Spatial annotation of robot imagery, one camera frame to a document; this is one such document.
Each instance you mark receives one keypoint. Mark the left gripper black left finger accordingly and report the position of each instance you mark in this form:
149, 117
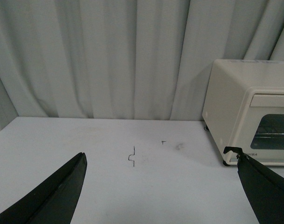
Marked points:
54, 200

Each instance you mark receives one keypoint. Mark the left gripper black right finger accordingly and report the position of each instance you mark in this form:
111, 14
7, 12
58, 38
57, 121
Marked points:
263, 187

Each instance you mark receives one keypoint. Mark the cream toaster oven body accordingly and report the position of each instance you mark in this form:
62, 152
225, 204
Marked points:
227, 112

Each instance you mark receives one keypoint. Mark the grey pleated curtain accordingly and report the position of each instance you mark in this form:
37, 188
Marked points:
125, 59

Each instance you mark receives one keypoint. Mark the wire oven rack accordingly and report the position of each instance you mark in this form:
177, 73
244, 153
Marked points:
269, 132

